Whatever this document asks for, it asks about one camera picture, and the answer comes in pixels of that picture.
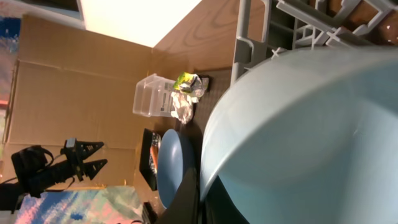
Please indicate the grey dishwasher rack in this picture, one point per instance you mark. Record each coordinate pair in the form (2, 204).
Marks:
(288, 25)

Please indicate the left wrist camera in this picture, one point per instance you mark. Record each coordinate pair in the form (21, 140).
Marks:
(30, 160)

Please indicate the dark brown serving tray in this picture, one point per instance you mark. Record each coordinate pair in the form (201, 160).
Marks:
(219, 82)

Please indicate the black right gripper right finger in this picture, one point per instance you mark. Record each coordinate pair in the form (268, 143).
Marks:
(219, 208)

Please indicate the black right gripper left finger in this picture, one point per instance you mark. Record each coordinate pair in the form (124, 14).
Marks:
(184, 206)

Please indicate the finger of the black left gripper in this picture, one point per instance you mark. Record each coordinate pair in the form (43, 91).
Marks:
(83, 149)
(91, 169)

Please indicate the large dark blue plate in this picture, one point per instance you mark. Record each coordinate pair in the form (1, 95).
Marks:
(175, 157)

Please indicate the colourful painted floor cloth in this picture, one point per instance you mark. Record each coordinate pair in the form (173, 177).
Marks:
(116, 204)

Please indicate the small light blue saucer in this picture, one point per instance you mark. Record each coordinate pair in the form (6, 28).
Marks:
(308, 137)

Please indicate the clear plastic bin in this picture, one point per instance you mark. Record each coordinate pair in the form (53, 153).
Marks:
(153, 96)

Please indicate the brown cardboard panel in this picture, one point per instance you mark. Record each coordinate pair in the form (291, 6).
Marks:
(72, 83)

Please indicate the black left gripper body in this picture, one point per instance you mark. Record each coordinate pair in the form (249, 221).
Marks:
(49, 175)

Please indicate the black tray bin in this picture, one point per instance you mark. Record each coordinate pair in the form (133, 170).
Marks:
(144, 167)

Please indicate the yellow snack wrapper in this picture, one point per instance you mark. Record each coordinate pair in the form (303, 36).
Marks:
(191, 84)

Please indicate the white tissue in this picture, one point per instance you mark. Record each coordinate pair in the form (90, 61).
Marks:
(182, 106)

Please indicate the orange carrot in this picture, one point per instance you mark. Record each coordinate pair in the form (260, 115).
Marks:
(154, 155)

